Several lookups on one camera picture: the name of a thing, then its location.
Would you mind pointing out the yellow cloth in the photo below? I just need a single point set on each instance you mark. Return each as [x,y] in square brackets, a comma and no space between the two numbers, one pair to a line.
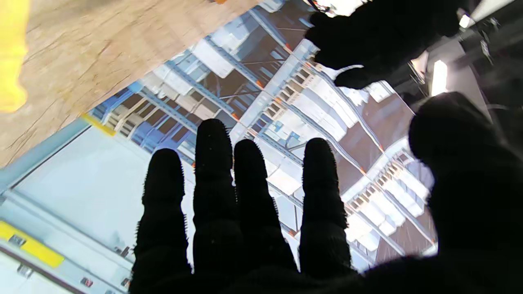
[10,53]

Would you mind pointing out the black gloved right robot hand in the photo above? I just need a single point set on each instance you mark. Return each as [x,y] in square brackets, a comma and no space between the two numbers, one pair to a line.
[245,245]

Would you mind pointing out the printed warehouse backdrop banner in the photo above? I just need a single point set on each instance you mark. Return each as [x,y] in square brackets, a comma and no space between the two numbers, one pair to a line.
[102,192]

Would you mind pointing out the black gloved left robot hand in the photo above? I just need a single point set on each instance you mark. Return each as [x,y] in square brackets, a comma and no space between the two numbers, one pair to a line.
[380,36]

